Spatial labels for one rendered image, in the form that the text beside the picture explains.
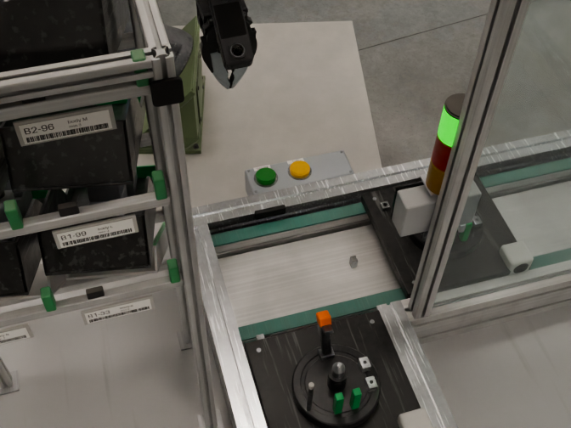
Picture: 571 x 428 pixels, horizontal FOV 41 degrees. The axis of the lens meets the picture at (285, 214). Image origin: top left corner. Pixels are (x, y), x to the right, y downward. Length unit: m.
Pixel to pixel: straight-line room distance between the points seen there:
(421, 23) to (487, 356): 2.28
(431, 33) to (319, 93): 1.69
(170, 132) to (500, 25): 0.38
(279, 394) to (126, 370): 0.31
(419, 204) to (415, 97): 2.04
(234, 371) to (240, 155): 0.58
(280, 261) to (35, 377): 0.48
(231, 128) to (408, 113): 1.43
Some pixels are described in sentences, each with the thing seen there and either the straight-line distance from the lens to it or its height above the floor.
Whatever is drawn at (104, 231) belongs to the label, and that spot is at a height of 1.44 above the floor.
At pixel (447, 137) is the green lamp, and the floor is 1.38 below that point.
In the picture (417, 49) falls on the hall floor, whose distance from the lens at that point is 3.39.
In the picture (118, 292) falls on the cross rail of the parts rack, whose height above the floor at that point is 1.31.
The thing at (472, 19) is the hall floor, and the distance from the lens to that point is 3.61.
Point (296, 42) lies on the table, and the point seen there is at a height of 0.86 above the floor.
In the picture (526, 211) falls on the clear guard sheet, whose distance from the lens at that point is 1.24.
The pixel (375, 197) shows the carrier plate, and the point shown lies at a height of 0.97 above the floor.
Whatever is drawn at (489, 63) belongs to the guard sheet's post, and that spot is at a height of 1.53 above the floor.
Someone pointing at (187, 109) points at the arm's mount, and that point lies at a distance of 1.62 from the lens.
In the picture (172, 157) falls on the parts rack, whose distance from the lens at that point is 0.78.
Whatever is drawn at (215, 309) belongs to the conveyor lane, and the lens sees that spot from 1.34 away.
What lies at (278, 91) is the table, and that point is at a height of 0.86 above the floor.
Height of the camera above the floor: 2.10
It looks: 51 degrees down
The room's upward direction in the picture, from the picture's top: 2 degrees clockwise
